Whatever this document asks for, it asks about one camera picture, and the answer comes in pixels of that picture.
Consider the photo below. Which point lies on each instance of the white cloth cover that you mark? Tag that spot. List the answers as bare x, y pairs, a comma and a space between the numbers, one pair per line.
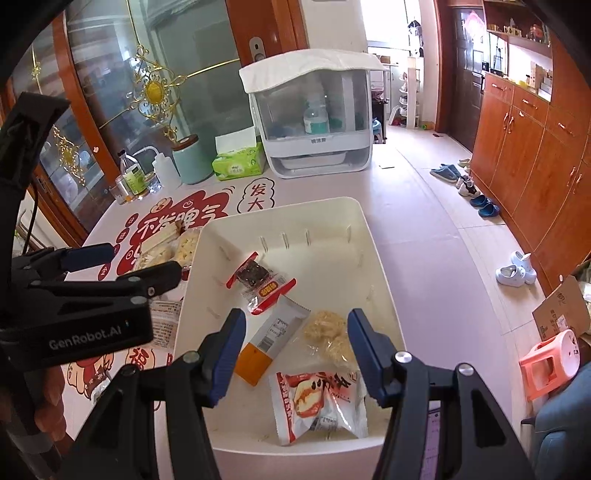
304, 64

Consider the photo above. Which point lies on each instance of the small clear glass jar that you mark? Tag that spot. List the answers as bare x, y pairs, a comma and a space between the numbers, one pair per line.
121, 193

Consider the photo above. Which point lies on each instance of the cardboard box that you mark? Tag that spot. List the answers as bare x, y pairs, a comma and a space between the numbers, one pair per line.
558, 309

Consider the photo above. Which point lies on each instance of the clear yellow biscuit packet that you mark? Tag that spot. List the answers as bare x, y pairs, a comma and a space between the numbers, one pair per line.
187, 247

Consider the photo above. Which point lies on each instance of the white countertop storage cabinet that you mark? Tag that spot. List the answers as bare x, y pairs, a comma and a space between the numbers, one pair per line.
318, 159

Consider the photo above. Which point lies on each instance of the small jar gold lid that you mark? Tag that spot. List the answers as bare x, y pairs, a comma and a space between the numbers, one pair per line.
152, 183

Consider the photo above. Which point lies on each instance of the white printed snack packet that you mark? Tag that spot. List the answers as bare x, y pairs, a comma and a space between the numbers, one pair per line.
164, 318

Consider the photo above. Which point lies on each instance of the grey slipper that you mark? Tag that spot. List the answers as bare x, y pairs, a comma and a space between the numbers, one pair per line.
455, 171
439, 172

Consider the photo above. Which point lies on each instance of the white shoe rack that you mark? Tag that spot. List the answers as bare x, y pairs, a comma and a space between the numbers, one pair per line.
411, 92

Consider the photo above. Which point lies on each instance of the white plastic tray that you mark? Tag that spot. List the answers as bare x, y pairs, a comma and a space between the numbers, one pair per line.
323, 240

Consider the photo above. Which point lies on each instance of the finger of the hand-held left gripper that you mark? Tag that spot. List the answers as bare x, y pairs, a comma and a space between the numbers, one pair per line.
147, 279
87, 256

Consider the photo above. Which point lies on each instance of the small blue stool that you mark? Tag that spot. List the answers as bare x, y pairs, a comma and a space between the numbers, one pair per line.
376, 131

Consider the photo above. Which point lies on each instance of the wooden cupboard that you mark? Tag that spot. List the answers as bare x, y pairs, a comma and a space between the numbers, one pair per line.
531, 152

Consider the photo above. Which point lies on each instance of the person's left hand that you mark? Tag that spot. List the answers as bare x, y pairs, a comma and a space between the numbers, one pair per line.
48, 394

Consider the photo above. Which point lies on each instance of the pink plastic stool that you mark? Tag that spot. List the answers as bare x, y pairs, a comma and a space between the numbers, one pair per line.
549, 364

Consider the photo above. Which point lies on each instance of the glass bottle green label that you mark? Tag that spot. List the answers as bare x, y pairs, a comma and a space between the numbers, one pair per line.
135, 180

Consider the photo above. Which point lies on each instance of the teal canister brown lid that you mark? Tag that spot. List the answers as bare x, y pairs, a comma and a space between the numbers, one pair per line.
194, 161

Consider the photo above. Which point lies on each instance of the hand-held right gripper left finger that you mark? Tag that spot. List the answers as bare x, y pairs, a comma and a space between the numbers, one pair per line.
228, 360

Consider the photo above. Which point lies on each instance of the white black sneaker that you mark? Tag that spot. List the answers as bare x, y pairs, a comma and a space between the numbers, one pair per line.
462, 181
470, 189

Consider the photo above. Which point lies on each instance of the sliced bread sandwich packet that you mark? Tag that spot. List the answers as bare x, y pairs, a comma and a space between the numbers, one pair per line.
157, 242

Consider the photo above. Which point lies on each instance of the white clog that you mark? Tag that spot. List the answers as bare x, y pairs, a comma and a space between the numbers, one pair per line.
508, 274
526, 265

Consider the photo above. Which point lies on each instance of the glass door gold ornament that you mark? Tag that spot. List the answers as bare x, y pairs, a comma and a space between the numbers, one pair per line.
194, 37

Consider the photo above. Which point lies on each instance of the grey blue chair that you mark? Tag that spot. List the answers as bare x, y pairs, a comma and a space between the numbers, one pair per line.
563, 434

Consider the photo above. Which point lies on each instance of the red white bread packet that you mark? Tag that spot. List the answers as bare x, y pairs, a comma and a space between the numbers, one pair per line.
318, 401

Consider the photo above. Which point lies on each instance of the blue clog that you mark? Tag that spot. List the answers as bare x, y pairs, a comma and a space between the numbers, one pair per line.
489, 211
479, 201

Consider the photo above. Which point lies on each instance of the plastic bottle green label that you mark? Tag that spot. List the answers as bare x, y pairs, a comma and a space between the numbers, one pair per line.
316, 122

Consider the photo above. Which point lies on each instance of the clear rice cake packet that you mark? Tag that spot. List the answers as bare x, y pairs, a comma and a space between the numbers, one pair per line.
325, 330

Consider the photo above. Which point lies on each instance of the green tissue box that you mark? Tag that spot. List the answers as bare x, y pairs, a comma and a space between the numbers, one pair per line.
235, 166

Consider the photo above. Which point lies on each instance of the white squeeze bottle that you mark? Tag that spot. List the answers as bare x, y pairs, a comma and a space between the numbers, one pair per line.
166, 173

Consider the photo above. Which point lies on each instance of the dark brown entry door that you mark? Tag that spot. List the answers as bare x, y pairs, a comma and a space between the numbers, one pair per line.
466, 69

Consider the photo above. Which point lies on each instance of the white orange snack bar packet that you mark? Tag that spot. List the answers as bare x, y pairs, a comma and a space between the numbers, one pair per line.
277, 327

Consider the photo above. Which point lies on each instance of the red date snack packet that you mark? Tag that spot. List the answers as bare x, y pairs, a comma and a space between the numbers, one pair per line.
258, 277

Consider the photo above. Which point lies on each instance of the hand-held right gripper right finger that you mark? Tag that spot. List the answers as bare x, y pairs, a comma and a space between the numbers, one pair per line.
369, 360

